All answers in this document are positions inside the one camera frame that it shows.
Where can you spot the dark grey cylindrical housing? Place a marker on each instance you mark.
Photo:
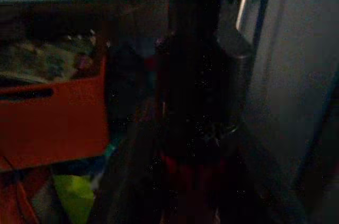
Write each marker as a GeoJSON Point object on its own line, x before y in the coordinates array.
{"type": "Point", "coordinates": [235, 46]}

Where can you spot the black upright pole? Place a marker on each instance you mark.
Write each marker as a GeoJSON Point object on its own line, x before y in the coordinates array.
{"type": "Point", "coordinates": [194, 4]}

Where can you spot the orange storage box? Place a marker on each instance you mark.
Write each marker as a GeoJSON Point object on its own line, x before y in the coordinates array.
{"type": "Point", "coordinates": [53, 126]}

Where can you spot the white door panel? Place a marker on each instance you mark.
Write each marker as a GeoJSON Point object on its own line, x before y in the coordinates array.
{"type": "Point", "coordinates": [294, 62]}

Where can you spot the greenish clutter pile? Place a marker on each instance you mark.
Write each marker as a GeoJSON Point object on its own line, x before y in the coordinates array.
{"type": "Point", "coordinates": [45, 59]}

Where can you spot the yellow-green sheet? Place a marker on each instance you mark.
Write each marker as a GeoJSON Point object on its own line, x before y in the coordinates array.
{"type": "Point", "coordinates": [75, 197]}

